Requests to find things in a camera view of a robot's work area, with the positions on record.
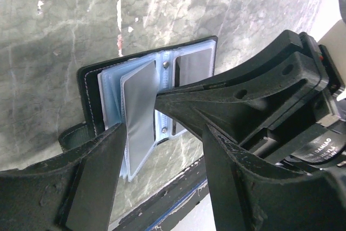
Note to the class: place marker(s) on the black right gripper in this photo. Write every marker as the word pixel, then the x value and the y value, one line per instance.
pixel 281 104

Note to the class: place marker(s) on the black card holder wallet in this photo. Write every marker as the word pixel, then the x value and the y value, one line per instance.
pixel 100 89

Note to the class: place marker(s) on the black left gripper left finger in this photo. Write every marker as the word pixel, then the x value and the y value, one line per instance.
pixel 72 191

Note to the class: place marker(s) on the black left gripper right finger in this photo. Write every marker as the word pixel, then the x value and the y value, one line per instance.
pixel 248 193

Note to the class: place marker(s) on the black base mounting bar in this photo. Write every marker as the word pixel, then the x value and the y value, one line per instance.
pixel 172 203

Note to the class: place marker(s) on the grey credit card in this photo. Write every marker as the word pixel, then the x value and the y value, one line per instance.
pixel 138 91

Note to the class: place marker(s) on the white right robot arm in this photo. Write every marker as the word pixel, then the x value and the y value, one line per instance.
pixel 335 3

